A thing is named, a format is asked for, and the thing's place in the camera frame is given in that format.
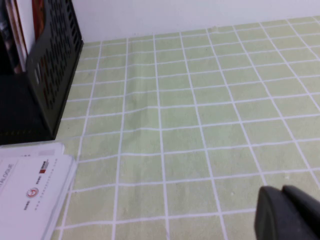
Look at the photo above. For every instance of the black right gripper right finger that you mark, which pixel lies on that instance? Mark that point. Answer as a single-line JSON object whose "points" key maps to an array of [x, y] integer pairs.
{"points": [[305, 207]]}

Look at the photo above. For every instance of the black perforated book holder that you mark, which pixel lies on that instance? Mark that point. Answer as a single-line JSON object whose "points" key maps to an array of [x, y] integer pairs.
{"points": [[57, 75]]}

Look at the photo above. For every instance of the magazine with white pages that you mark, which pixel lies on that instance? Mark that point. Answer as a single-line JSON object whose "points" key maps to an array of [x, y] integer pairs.
{"points": [[25, 20]]}

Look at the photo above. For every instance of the green checkered tablecloth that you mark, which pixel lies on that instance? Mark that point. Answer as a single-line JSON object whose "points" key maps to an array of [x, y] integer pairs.
{"points": [[175, 125]]}

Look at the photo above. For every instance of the white show catalogue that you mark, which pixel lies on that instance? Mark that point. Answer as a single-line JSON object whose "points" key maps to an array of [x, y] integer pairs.
{"points": [[30, 200]]}

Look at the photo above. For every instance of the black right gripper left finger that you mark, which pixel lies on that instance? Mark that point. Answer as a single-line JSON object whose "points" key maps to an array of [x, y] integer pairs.
{"points": [[270, 220]]}

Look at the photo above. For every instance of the plain white paper booklet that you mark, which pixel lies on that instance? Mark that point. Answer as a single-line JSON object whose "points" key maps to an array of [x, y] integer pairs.
{"points": [[30, 150]]}

